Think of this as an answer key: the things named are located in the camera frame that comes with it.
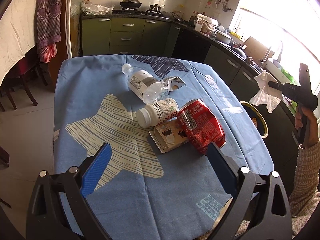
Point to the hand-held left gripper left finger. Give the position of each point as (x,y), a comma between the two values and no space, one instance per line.
(96,170)

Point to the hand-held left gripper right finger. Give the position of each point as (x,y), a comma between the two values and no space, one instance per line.
(221,172)

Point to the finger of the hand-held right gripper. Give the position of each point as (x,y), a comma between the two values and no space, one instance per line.
(276,85)

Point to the white paper towel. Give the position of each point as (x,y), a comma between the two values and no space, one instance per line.
(262,92)

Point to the yellow rimmed trash bin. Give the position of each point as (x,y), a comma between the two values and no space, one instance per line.
(258,130)

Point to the crushed red soda can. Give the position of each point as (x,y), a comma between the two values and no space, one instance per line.
(197,125)

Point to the small printed paper carton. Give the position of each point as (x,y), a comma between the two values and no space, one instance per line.
(167,137)

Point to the small white plastic bottle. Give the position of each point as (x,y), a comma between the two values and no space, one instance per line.
(155,112)

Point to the clear plastic bottle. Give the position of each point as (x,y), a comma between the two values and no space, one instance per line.
(142,82)

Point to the grey carton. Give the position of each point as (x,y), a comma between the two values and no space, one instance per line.
(175,82)

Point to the person's right forearm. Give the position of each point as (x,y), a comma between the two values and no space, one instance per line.
(307,180)

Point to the person's right hand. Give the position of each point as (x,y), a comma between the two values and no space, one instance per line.
(314,127)

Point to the green cloth on sill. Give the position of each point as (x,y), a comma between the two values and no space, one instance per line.
(286,73)

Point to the tall steel faucet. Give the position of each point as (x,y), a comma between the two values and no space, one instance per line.
(266,55)

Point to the wooden cutting board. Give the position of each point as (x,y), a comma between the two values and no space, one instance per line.
(255,46)

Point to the dark wok in sink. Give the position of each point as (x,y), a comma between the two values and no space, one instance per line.
(238,52)

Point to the small curved faucet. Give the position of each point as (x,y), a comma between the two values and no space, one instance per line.
(240,31)

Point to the white enamel pot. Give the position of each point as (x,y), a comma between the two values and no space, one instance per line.
(225,37)

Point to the window with blind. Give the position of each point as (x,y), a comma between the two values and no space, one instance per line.
(275,10)

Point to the blue star printed tablecloth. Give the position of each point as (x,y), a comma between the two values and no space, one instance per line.
(100,80)

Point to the white plastic bucket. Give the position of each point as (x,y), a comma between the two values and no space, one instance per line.
(205,24)

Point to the hanging kitchen utensils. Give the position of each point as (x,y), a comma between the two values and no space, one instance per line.
(218,1)

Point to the dark wooden chair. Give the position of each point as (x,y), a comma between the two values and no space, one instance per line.
(25,95)

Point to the black kitchen countertop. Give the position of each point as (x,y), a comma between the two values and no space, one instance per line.
(190,27)

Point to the glass pot lid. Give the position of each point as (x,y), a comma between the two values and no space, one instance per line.
(178,17)

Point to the red checkered apron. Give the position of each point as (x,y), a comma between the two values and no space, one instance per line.
(47,53)

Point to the dining table with red cloth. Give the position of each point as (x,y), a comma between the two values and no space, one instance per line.
(27,63)

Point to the small dark pot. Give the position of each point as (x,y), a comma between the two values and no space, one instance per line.
(155,8)

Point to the sliding glass door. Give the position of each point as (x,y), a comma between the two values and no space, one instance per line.
(75,17)

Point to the gas stove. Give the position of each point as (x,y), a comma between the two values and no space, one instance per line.
(140,12)

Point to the purple checkered apron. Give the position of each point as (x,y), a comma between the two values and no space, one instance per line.
(48,17)

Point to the hanging white sheet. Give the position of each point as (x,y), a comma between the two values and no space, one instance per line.
(17,30)

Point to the clear plastic bag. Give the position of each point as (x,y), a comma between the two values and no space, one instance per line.
(96,8)

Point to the black wok with lid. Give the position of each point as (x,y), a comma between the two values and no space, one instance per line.
(130,3)

